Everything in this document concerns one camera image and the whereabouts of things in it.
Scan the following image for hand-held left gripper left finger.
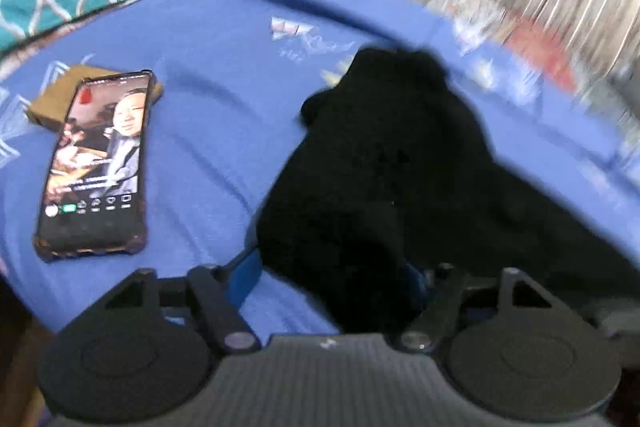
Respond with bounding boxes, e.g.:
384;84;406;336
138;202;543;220
106;249;264;354

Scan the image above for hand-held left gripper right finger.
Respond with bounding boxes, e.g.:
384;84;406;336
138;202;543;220
399;263;552;354

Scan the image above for black pants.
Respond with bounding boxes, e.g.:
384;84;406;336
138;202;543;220
256;48;640;336

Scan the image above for blue printed bedsheet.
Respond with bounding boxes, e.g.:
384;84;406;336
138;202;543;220
0;0;640;339

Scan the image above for smartphone in dark case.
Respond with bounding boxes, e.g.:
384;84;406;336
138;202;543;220
33;69;153;263

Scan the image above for brown cardboard piece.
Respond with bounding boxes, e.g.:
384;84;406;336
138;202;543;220
27;64;165;128

